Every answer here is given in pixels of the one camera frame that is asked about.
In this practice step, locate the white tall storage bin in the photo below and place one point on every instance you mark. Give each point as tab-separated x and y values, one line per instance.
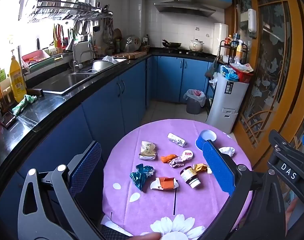
224	110

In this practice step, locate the red plastic basket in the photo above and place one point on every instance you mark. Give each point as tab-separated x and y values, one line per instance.
243	76

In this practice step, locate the wooden cutting board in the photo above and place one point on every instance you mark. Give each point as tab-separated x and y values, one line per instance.
132	54

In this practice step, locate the steel faucet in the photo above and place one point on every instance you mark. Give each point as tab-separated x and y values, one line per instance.
74	55

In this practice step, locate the black kitchen countertop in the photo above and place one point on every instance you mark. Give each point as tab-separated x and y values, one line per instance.
54	107

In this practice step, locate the silver crumpled foil wrapper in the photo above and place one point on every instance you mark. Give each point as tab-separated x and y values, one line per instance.
175	163

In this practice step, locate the grey hanging cloth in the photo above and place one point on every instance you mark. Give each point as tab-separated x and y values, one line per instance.
211	71

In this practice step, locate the silver pot lid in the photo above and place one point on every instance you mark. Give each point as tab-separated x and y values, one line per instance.
130	43

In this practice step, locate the white clay pot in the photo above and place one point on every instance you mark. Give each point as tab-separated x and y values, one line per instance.
196	45

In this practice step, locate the orange and white carton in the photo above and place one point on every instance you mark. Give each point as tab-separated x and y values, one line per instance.
167	183

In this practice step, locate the white cylinder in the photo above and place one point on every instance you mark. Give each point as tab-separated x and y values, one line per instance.
220	37

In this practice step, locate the steel kitchen sink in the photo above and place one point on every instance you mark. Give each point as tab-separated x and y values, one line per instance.
67	81

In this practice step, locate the yellow juice bottle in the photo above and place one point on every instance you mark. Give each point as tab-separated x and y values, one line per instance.
239	53

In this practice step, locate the grey bin with bag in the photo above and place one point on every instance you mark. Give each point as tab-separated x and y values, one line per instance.
193	106

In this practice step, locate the white crumpled tissue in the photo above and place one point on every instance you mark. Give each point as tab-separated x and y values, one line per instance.
227	151

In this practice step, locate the yellow detergent bottle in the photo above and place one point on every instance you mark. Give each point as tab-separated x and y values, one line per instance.
16	80

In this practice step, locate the black wok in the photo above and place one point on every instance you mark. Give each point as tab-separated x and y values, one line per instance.
172	45

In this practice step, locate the green dishcloth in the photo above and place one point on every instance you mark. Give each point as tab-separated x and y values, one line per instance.
21	103

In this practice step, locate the yellow crumpled wrapper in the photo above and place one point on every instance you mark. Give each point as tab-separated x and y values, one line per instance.
200	168

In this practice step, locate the person's right hand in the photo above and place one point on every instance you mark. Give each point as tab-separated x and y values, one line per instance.
292	212

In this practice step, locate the white round foil lid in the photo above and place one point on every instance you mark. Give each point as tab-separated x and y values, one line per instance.
187	154

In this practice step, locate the white wall dispenser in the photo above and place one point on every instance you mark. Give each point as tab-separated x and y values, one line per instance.
252	22

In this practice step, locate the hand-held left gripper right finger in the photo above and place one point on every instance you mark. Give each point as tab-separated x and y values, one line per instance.
217	167

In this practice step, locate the purple flowered tablecloth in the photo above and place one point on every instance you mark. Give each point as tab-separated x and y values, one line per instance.
192	205

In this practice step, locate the brown medicine bottle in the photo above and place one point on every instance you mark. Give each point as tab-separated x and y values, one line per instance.
188	176

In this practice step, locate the cream snack bag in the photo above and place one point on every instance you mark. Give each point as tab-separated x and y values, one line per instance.
147	151

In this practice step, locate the metal bowl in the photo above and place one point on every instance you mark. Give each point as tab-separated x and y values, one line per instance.
102	65

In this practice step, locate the teal foil wrapper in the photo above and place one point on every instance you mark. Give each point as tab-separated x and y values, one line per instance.
140	177

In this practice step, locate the blue base cabinets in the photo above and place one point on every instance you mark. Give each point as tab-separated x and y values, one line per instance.
132	92

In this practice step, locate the orange candy wrapper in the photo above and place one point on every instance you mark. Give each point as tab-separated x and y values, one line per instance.
167	158

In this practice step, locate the metal dish rack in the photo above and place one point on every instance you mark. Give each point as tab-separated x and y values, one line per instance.
67	11

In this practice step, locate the steel range hood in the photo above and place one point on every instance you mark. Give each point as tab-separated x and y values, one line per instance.
184	8

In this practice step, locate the pink plastic basket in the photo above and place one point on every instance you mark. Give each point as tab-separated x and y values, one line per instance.
36	55

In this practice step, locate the blue paper cup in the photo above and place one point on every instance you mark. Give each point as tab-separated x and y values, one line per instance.
199	142

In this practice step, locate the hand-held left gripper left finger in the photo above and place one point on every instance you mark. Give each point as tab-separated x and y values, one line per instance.
85	170

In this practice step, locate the blue packet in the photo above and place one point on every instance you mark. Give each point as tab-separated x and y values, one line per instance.
228	72

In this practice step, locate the wooden glass door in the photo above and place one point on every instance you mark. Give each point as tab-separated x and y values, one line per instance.
238	17
252	130

